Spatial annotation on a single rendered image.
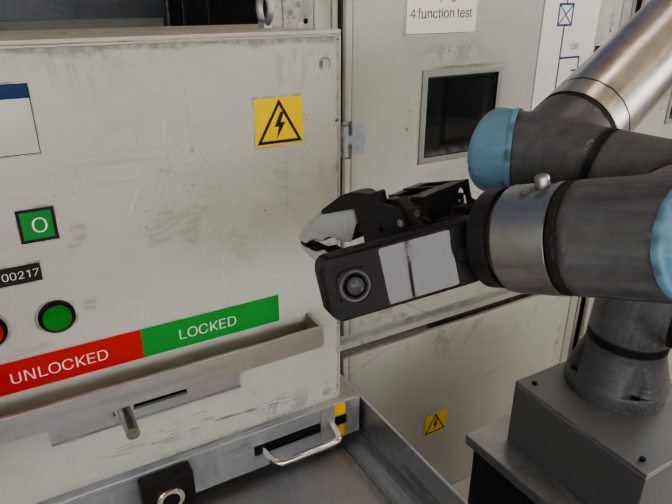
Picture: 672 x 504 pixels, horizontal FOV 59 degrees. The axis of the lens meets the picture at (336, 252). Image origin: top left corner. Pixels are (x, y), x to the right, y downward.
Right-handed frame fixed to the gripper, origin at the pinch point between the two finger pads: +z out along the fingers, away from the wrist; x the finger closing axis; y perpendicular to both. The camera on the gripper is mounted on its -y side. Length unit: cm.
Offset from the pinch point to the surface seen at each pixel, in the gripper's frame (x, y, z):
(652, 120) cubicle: -5, 112, 8
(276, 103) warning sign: 13.1, 6.5, 7.6
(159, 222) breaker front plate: 4.0, -6.5, 14.0
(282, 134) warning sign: 9.9, 7.0, 8.3
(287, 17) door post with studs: 25.5, 27.0, 26.1
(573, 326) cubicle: -53, 100, 27
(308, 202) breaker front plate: 1.8, 9.7, 9.8
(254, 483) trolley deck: -32.7, -0.2, 20.9
